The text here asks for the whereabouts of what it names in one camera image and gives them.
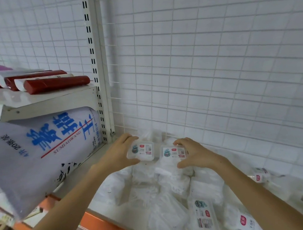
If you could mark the person's right hand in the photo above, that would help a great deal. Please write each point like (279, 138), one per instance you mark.
(201, 155)

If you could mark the person's left hand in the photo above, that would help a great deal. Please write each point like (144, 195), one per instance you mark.
(115, 156)

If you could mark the person's left thumb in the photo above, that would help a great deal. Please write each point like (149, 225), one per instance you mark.
(130, 162)

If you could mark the person's right thumb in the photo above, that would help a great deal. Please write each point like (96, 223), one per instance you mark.
(185, 163)

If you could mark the small clear labelled box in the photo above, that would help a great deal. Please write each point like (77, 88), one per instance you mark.
(173, 152)
(141, 149)

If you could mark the person's left forearm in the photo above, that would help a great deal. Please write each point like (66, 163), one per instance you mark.
(61, 212)

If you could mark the person's right forearm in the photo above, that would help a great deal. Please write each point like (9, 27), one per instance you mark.
(260, 196)

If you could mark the pile of white plastic packets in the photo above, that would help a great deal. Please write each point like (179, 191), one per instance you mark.
(162, 196)

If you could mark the small packet with red label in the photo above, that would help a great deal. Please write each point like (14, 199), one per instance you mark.
(260, 174)

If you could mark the clear packet with red label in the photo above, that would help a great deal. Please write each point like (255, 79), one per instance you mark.
(246, 222)

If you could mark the large white blue-print paper pack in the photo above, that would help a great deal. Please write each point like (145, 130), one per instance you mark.
(37, 158)

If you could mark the white metal shelf board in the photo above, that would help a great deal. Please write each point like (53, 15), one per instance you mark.
(39, 102)

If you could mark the row of red white rolls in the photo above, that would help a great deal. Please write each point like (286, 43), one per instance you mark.
(53, 84)

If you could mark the white slotted shelf upright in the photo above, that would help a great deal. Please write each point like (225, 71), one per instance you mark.
(96, 57)

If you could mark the orange shelf edge rail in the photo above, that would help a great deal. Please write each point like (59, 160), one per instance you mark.
(103, 226)

